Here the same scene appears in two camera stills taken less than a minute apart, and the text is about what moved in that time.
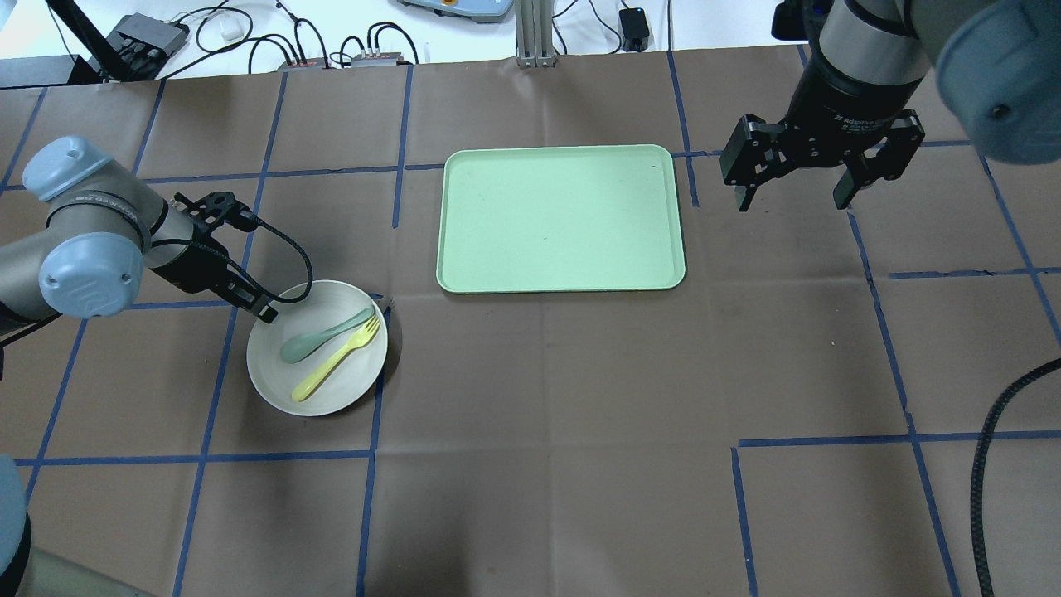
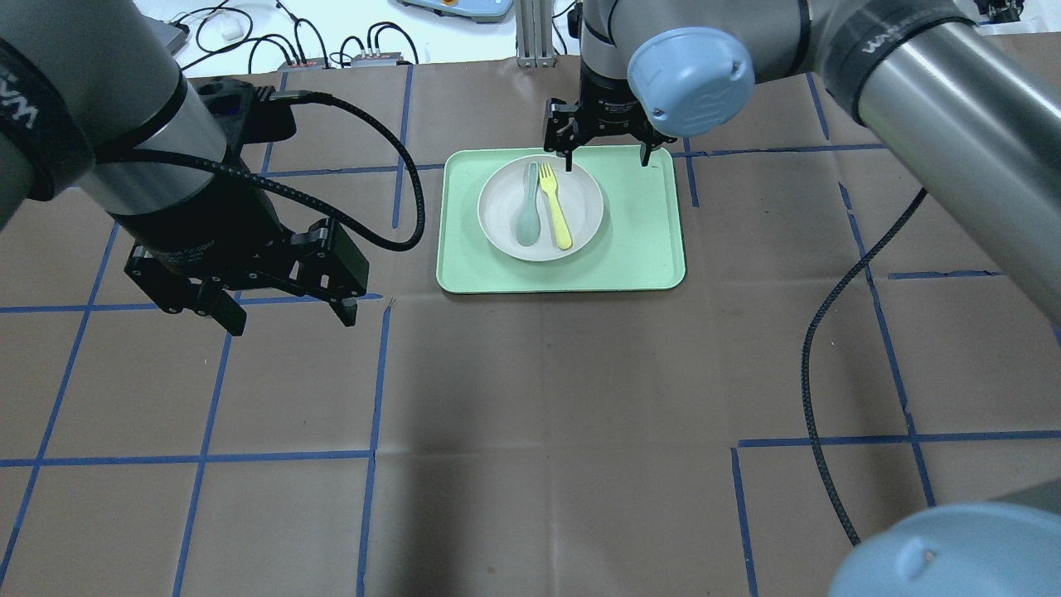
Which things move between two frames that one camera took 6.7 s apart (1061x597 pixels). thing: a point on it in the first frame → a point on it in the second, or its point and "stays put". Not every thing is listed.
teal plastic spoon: x=297 y=347 → x=528 y=226
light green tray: x=559 y=218 stays put
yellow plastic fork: x=327 y=364 → x=549 y=182
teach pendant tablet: x=479 y=11 stays put
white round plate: x=324 y=354 → x=533 y=209
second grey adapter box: x=378 y=59 stays put
